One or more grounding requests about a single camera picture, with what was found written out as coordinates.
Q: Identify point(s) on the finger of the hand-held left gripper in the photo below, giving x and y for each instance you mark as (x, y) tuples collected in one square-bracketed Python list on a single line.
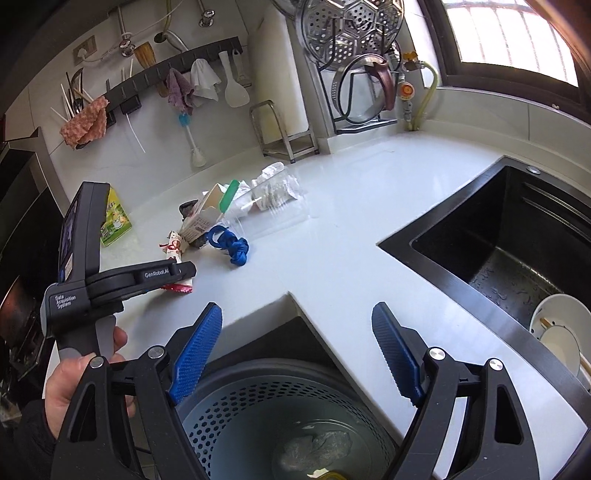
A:
[(147, 277)]

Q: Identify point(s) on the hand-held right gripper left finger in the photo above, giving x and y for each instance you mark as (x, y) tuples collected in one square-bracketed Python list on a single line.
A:
[(196, 355)]

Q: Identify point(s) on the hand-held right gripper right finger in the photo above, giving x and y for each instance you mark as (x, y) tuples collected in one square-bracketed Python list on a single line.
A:
[(395, 346)]

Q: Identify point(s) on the red and white snack wrapper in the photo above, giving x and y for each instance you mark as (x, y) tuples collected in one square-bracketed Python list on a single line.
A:
[(174, 244)]

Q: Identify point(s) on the grey perforated trash bin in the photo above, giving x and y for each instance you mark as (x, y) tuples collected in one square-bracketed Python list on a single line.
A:
[(231, 406)]

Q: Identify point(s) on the small drink carton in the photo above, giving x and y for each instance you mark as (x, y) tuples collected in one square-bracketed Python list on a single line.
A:
[(201, 217)]

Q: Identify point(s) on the printed paper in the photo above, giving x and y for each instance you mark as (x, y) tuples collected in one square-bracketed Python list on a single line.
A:
[(272, 184)]

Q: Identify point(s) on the person's left forearm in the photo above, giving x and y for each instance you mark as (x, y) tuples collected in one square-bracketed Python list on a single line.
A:
[(27, 443)]

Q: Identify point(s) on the person's left hand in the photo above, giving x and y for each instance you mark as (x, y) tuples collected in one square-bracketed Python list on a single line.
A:
[(64, 383)]

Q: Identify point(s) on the yellow green spout pouch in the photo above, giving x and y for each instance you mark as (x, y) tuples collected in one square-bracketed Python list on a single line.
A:
[(115, 221)]

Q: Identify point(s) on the dark grey cloth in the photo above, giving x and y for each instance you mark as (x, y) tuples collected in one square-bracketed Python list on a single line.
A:
[(187, 208)]

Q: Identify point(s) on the green and white packet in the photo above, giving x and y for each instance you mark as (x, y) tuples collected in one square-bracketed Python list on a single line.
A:
[(229, 196)]

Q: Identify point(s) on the pink dish cloth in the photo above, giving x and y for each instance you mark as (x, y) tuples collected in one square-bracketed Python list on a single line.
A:
[(85, 122)]

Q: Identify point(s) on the crumpled clear plastic bag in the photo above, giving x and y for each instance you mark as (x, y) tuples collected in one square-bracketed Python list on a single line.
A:
[(318, 447)]

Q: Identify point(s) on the white bottle brush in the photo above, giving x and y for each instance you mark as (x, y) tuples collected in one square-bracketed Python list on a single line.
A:
[(198, 157)]

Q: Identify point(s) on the black kitchen sink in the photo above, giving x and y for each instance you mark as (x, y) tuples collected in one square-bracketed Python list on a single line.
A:
[(485, 240)]

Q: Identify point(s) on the bundle of chopsticks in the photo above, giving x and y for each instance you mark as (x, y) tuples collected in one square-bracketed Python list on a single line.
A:
[(74, 92)]

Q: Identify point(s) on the wooden chopstick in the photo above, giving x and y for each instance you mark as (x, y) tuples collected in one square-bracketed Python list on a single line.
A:
[(545, 323)]

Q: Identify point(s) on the small white bowl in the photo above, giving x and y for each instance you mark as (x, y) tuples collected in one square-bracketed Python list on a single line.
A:
[(561, 346)]

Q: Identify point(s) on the clear plastic wrap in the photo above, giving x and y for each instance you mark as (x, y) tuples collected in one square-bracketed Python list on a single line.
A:
[(302, 198)]

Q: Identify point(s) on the large white bowl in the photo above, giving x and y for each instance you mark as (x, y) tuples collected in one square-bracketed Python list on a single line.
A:
[(565, 309)]

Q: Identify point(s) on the purple cloth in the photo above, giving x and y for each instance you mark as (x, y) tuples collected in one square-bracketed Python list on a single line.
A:
[(178, 90)]

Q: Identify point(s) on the metal angle valve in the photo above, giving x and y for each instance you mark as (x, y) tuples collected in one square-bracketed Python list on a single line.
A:
[(127, 44), (206, 16)]

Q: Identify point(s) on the white rice paddle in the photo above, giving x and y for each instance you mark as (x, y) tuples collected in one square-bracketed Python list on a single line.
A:
[(236, 94)]

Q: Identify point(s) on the white cloth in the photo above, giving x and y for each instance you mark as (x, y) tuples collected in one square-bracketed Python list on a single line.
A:
[(205, 81)]

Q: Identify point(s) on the steel cutting board rack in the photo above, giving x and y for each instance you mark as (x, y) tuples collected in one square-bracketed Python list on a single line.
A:
[(302, 136)]

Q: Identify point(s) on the round metal sink button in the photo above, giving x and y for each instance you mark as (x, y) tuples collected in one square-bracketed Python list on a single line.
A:
[(533, 170)]

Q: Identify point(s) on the white cutting board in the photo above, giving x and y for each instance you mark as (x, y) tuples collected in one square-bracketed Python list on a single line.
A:
[(281, 83)]

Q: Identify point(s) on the glass pot lid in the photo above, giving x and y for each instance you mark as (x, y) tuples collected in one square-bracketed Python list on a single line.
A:
[(364, 106)]

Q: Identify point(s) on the gas valve with orange regulator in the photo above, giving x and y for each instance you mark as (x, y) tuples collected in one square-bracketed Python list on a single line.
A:
[(406, 91)]

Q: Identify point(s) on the perforated steel steamer tray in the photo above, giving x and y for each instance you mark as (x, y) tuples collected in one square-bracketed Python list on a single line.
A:
[(341, 23)]

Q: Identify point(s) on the dark framed window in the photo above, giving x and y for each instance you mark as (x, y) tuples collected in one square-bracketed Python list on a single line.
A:
[(508, 32)]

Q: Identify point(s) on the black wall hook rail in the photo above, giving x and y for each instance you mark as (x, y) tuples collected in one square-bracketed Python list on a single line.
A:
[(152, 71)]

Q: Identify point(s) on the wall power socket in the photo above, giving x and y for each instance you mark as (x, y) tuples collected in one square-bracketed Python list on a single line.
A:
[(85, 48)]

